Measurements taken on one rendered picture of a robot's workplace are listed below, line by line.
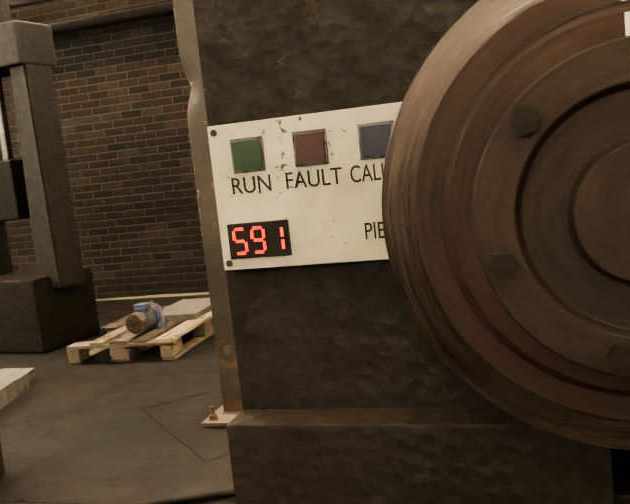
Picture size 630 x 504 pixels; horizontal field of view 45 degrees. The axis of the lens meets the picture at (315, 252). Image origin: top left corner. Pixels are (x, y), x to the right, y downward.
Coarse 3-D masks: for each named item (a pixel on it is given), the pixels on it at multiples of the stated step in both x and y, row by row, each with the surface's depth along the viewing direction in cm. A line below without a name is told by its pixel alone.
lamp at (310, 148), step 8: (296, 136) 91; (304, 136) 90; (312, 136) 90; (320, 136) 90; (296, 144) 91; (304, 144) 91; (312, 144) 90; (320, 144) 90; (296, 152) 91; (304, 152) 91; (312, 152) 90; (320, 152) 90; (296, 160) 91; (304, 160) 91; (312, 160) 91; (320, 160) 90
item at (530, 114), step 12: (528, 108) 62; (516, 120) 62; (528, 120) 62; (540, 120) 62; (528, 132) 62; (492, 264) 65; (504, 264) 64; (516, 264) 64; (504, 276) 65; (612, 348) 63; (624, 348) 63; (612, 360) 63; (624, 360) 63
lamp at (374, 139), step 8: (360, 128) 88; (368, 128) 88; (376, 128) 88; (384, 128) 88; (360, 136) 89; (368, 136) 88; (376, 136) 88; (384, 136) 88; (368, 144) 88; (376, 144) 88; (384, 144) 88; (368, 152) 89; (376, 152) 88; (384, 152) 88
